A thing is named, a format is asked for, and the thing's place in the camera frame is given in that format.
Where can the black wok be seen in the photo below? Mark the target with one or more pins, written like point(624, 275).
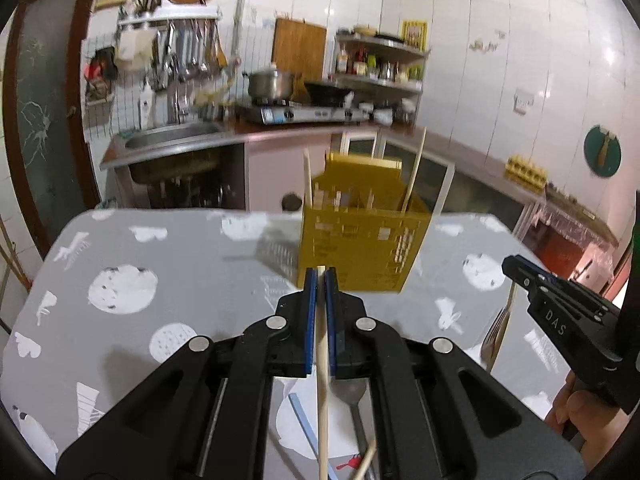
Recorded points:
point(326, 93)

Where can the green round wall board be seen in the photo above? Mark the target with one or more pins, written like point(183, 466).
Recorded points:
point(602, 151)

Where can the wooden cutting board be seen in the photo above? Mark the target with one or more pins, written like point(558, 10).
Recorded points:
point(299, 48)

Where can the wooden chopstick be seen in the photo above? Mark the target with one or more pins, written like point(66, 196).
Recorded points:
point(323, 377)
point(308, 179)
point(414, 172)
point(365, 463)

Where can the wall utensil rack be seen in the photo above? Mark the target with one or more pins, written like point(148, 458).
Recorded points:
point(174, 41)

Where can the light blue plastic spoon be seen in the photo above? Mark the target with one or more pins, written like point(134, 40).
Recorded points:
point(304, 423)

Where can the corner metal shelf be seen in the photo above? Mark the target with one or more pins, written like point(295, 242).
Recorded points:
point(383, 71)

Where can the dark wood glass door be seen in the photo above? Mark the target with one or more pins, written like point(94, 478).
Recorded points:
point(49, 160)

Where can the yellow wall poster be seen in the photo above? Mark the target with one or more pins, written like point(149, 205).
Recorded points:
point(415, 34)

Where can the grey animal print tablecloth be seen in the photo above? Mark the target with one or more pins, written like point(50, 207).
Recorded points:
point(122, 290)

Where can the green handled metal fork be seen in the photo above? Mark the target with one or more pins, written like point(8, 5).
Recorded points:
point(493, 340)

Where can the yellow perforated utensil holder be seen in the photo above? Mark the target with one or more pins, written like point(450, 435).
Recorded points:
point(355, 225)

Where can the gas stove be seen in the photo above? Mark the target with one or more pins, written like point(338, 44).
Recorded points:
point(290, 114)

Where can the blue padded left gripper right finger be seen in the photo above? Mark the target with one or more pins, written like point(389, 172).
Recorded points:
point(437, 414)

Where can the stainless steel cooking pot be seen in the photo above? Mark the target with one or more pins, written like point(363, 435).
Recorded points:
point(270, 84)

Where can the person's right hand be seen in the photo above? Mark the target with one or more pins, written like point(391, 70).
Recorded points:
point(599, 424)

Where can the stainless steel sink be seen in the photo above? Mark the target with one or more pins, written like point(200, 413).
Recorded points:
point(172, 133)

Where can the metal spoon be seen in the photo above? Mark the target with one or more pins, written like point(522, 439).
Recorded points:
point(351, 392)

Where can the white dish soap bottle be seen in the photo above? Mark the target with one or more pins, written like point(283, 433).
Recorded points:
point(146, 104)

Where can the yellow egg tray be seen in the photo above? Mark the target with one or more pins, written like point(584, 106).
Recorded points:
point(523, 172)

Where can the white wall socket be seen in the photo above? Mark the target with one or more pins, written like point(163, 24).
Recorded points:
point(523, 101)

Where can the kitchen counter cabinets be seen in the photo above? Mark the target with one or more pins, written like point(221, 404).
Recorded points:
point(253, 169)

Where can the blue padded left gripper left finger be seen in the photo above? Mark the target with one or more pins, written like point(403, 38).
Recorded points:
point(203, 413)

